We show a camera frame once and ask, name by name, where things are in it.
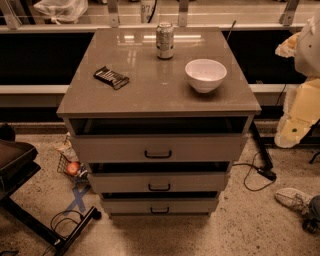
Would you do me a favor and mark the clear plastic bag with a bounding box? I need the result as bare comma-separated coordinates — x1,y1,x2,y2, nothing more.
33,0,88,24

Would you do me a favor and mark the grey sneaker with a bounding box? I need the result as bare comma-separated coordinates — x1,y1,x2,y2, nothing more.
275,188,312,214

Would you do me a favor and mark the black floor cable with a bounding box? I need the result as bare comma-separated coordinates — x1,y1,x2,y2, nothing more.
232,151,278,193
41,209,86,256

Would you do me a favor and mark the grey drawer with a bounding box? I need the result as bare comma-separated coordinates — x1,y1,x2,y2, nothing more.
88,172,230,193
71,135,247,163
101,198,218,215

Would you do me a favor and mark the black floor cable right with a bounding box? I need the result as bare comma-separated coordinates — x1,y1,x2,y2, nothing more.
232,151,278,193

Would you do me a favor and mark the blue tape cross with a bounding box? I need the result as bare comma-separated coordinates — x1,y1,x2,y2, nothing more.
64,185,90,215

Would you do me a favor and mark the black stand leg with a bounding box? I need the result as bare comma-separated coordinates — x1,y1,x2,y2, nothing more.
250,122,277,182

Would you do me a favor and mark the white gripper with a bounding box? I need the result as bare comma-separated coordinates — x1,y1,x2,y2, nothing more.
274,32,320,148

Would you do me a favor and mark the red apple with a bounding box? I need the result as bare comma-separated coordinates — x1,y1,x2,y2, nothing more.
66,162,80,176

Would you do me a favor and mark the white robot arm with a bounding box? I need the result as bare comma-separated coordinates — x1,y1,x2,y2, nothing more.
274,10,320,148

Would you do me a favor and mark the black snack bar wrapper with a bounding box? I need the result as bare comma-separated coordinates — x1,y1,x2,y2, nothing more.
93,66,129,90

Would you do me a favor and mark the wire basket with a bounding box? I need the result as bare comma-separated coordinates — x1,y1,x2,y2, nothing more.
57,155,88,184

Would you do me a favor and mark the black floor cable left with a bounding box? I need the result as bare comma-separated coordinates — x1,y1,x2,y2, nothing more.
41,209,86,256

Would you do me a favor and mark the silver soda can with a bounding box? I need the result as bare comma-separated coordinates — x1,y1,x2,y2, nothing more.
156,21,174,59

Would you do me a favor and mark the grey drawer cabinet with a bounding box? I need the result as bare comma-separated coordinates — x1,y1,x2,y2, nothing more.
57,28,261,202

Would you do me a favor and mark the white ceramic bowl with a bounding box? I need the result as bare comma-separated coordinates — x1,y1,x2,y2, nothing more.
185,59,227,93

